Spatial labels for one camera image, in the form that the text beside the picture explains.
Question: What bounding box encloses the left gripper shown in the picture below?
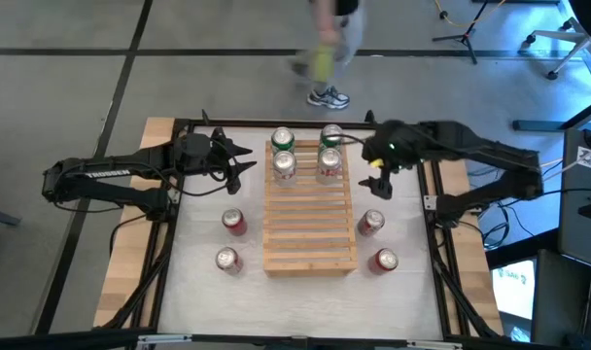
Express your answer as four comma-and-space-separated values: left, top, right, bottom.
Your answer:
175, 127, 258, 196

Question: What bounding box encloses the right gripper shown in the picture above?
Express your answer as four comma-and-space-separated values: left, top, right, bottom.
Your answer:
357, 119, 427, 202

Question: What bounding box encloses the silver Diet Coke can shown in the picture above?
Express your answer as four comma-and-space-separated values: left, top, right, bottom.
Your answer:
271, 149, 299, 189
315, 147, 344, 186

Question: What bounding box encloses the green Sprite can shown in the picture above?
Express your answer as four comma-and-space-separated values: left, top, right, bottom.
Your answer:
269, 125, 296, 156
318, 123, 346, 155

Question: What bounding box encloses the red Coca-Cola can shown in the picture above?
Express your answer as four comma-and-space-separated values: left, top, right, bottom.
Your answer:
357, 208, 387, 238
214, 246, 244, 276
221, 207, 249, 238

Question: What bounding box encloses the red can with black script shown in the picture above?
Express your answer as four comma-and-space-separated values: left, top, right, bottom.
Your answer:
367, 247, 400, 276

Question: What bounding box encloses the wooden slatted shelf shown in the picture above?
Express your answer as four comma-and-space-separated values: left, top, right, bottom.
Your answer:
262, 138, 359, 278

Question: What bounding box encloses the person's white sneaker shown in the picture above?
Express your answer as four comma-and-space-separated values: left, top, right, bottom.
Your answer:
306, 86, 351, 111

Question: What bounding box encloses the yellow green bottle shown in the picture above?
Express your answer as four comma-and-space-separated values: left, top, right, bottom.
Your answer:
310, 42, 336, 84

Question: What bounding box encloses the white table mat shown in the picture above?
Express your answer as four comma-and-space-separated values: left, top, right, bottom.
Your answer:
156, 126, 445, 341

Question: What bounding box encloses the person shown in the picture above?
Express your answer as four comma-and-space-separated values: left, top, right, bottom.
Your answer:
290, 0, 367, 111

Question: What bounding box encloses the black desk leg bar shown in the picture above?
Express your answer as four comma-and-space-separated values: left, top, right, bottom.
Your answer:
511, 94, 591, 133

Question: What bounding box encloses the monitor with white screen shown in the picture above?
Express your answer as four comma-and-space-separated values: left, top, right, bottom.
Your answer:
490, 258, 538, 322

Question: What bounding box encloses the black tripod stand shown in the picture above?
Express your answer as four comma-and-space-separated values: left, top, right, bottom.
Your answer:
431, 0, 508, 65

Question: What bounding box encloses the grey desk surface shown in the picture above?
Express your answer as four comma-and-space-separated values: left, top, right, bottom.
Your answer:
557, 126, 591, 271

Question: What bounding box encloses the black crossbar with silver brackets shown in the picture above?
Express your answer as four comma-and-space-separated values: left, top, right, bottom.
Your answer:
0, 328, 564, 350

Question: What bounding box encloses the white office chair base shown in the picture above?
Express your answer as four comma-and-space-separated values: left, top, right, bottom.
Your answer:
521, 17, 591, 93

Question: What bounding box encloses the black aluminium table frame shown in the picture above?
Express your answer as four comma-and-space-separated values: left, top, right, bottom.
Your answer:
93, 118, 504, 341

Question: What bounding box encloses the black cable bundle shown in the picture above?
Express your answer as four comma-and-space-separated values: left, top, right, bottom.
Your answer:
463, 164, 535, 252

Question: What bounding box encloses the yellow cable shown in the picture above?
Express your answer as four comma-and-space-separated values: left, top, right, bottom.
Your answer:
431, 0, 508, 29

